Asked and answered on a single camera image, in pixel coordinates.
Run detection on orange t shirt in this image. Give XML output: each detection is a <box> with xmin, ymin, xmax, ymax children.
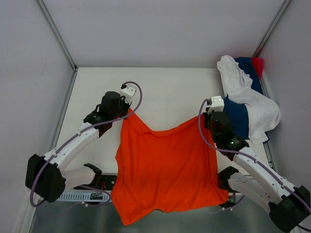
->
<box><xmin>112</xmin><ymin>114</ymin><xmax>229</xmax><ymax>226</ymax></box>

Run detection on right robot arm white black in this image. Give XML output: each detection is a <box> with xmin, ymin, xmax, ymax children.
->
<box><xmin>203</xmin><ymin>111</ymin><xmax>311</xmax><ymax>233</ymax></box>

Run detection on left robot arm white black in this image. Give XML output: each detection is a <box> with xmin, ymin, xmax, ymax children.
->
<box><xmin>25</xmin><ymin>85</ymin><xmax>136</xmax><ymax>203</ymax></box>

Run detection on blue t shirt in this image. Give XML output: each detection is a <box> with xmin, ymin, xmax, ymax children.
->
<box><xmin>224</xmin><ymin>57</ymin><xmax>263</xmax><ymax>140</ymax></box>

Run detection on white t shirt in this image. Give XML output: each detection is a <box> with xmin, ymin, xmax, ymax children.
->
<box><xmin>217</xmin><ymin>55</ymin><xmax>281</xmax><ymax>144</ymax></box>

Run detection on red pink t shirt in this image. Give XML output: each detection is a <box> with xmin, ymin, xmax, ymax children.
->
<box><xmin>252</xmin><ymin>57</ymin><xmax>264</xmax><ymax>80</ymax></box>

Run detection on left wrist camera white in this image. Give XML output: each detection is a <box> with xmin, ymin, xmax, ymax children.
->
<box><xmin>120</xmin><ymin>84</ymin><xmax>137</xmax><ymax>105</ymax></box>

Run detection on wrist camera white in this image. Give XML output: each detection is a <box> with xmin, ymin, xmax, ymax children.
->
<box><xmin>206</xmin><ymin>96</ymin><xmax>225</xmax><ymax>114</ymax></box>
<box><xmin>120</xmin><ymin>84</ymin><xmax>137</xmax><ymax>105</ymax></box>

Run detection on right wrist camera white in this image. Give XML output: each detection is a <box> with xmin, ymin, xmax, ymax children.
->
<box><xmin>206</xmin><ymin>96</ymin><xmax>225</xmax><ymax>114</ymax></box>

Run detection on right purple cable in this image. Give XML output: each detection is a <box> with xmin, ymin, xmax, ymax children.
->
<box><xmin>198</xmin><ymin>98</ymin><xmax>311</xmax><ymax>233</ymax></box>

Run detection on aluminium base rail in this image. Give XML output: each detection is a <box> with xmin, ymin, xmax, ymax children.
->
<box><xmin>100</xmin><ymin>173</ymin><xmax>118</xmax><ymax>191</ymax></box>

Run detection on left table edge rail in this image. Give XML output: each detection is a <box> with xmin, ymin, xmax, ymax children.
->
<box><xmin>44</xmin><ymin>68</ymin><xmax>78</xmax><ymax>155</ymax></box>

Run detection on right corner aluminium post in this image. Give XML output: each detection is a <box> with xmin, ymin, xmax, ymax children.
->
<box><xmin>252</xmin><ymin>0</ymin><xmax>293</xmax><ymax>57</ymax></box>

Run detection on corner aluminium post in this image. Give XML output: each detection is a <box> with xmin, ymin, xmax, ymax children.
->
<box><xmin>252</xmin><ymin>0</ymin><xmax>293</xmax><ymax>57</ymax></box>
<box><xmin>35</xmin><ymin>0</ymin><xmax>77</xmax><ymax>71</ymax></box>

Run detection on white slotted cable duct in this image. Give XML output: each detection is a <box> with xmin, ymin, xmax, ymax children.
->
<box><xmin>57</xmin><ymin>191</ymin><xmax>111</xmax><ymax>202</ymax></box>

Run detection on left corner aluminium post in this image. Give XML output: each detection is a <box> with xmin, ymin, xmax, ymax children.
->
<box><xmin>35</xmin><ymin>0</ymin><xmax>77</xmax><ymax>71</ymax></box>

